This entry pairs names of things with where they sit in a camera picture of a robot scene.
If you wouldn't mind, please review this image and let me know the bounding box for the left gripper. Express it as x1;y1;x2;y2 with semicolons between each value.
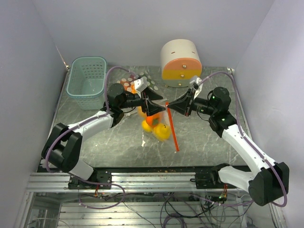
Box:
119;86;165;117

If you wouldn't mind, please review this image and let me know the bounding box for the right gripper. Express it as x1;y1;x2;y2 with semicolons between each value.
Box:
168;88;217;117

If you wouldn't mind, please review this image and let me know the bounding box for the clear red-zip bag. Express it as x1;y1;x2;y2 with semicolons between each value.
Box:
137;102;180;153

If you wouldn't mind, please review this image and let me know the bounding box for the yellow fake pear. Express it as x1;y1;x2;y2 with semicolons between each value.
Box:
153;123;171;141

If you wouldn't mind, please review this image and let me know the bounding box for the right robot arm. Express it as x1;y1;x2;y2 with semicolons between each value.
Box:
168;87;289;207

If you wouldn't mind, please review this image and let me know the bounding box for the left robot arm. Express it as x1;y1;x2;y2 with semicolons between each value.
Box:
41;83;165;189

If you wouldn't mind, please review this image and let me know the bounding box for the peach coloured fake fruit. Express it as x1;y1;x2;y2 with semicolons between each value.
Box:
137;106;147;119

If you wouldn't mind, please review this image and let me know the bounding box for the yellow fake lemon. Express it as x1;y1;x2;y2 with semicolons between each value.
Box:
142;120;152;133

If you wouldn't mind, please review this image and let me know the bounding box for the polka dot zip bag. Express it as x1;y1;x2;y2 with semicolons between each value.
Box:
116;71;159;94

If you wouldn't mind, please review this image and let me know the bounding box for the round mini drawer cabinet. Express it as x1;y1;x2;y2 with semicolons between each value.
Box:
161;39;202;88

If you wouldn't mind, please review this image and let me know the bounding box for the teal plastic basket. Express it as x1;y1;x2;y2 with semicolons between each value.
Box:
66;57;107;110

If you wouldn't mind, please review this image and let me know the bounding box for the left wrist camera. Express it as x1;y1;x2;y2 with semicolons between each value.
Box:
134;76;148;93

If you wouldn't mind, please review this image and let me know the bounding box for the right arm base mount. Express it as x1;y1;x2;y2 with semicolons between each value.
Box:
190;163;230;189

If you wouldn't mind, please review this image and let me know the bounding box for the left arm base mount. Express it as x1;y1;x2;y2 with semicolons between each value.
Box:
68;169;112;190

